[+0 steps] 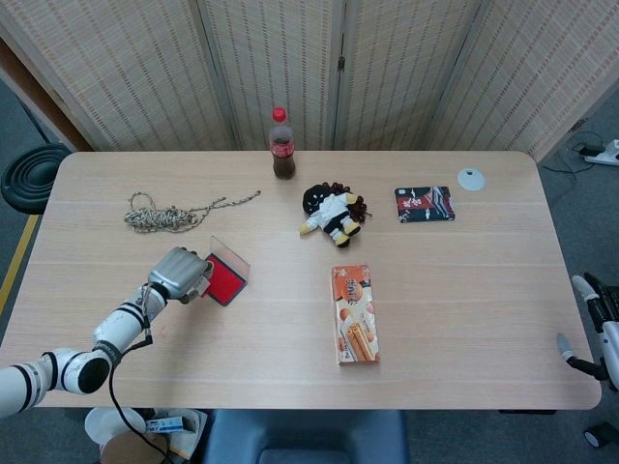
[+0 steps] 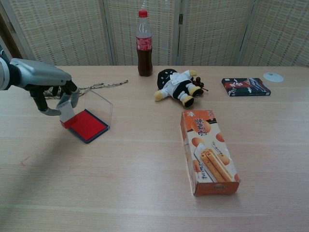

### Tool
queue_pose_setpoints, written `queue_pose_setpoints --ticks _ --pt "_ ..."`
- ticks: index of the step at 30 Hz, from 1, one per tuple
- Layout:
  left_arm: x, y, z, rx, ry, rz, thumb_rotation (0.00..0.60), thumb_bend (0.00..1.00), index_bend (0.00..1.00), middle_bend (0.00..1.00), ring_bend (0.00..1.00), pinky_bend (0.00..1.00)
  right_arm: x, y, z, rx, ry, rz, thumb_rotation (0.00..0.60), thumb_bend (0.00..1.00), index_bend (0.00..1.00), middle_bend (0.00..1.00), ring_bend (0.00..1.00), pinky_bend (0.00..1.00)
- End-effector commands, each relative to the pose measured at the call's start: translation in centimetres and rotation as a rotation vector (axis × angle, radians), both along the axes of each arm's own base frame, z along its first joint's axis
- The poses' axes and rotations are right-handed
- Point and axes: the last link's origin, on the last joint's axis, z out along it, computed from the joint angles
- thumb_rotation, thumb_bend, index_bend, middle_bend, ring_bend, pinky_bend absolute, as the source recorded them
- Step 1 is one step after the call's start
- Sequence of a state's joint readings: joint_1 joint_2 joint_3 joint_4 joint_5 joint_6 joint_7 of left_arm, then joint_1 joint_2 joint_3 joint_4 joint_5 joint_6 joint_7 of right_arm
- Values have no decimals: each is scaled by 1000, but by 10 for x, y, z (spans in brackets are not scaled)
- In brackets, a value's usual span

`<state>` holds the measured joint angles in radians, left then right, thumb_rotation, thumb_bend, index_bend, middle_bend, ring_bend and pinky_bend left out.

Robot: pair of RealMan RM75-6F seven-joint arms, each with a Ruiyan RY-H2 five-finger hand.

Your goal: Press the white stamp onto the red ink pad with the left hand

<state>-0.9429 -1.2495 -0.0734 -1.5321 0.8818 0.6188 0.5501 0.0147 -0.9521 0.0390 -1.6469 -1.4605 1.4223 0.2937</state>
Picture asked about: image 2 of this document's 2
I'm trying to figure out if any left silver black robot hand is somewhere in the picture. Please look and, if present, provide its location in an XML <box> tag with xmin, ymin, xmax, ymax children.
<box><xmin>9</xmin><ymin>58</ymin><xmax>80</xmax><ymax>117</ymax></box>

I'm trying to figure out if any small red white stamp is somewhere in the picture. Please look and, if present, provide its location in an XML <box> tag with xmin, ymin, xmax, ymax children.
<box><xmin>56</xmin><ymin>101</ymin><xmax>78</xmax><ymax>128</ymax></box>

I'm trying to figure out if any red ink pad clear lid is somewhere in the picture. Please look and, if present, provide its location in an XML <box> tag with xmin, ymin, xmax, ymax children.
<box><xmin>67</xmin><ymin>89</ymin><xmax>113</xmax><ymax>144</ymax></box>

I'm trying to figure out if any woven bamboo folding screen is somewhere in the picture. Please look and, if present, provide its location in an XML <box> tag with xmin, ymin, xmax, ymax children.
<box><xmin>0</xmin><ymin>0</ymin><xmax>309</xmax><ymax>67</ymax></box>

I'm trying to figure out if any cola bottle red cap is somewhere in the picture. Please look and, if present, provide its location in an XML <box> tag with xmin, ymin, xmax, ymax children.
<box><xmin>135</xmin><ymin>9</ymin><xmax>154</xmax><ymax>77</ymax></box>

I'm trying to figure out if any black white plush doll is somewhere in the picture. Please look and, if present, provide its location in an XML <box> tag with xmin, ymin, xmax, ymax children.
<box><xmin>154</xmin><ymin>68</ymin><xmax>202</xmax><ymax>107</ymax></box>

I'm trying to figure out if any dark red bead bunch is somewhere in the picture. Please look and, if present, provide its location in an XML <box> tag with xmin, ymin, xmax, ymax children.
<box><xmin>192</xmin><ymin>76</ymin><xmax>210</xmax><ymax>96</ymax></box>

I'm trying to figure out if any orange egg roll box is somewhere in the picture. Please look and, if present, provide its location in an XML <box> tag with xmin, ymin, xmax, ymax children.
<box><xmin>181</xmin><ymin>109</ymin><xmax>241</xmax><ymax>197</ymax></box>

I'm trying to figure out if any black red flat snack box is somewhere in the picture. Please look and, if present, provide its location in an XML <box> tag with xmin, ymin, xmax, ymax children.
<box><xmin>221</xmin><ymin>77</ymin><xmax>271</xmax><ymax>97</ymax></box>

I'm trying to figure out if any braided beige rope bundle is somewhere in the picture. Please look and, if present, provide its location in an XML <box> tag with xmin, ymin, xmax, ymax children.
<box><xmin>43</xmin><ymin>79</ymin><xmax>128</xmax><ymax>100</ymax></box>

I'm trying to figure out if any white round cable grommet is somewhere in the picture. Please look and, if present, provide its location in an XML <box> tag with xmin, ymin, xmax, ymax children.
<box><xmin>263</xmin><ymin>72</ymin><xmax>284</xmax><ymax>83</ymax></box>

